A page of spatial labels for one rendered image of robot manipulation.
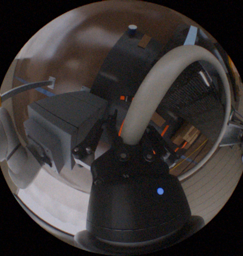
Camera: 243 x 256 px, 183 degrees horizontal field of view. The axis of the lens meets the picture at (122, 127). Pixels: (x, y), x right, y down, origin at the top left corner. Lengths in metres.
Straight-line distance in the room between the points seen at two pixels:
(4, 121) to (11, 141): 0.09
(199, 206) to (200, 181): 1.57
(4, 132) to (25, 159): 0.16
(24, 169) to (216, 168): 5.73
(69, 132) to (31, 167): 0.28
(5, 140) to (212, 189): 5.84
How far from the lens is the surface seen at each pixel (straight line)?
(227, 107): 0.42
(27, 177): 0.47
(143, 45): 1.18
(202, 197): 5.64
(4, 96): 1.27
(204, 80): 0.40
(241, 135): 0.84
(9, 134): 0.46
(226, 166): 5.46
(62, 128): 0.37
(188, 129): 1.38
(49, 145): 0.39
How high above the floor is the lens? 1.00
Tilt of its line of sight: 61 degrees down
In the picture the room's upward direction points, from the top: 176 degrees counter-clockwise
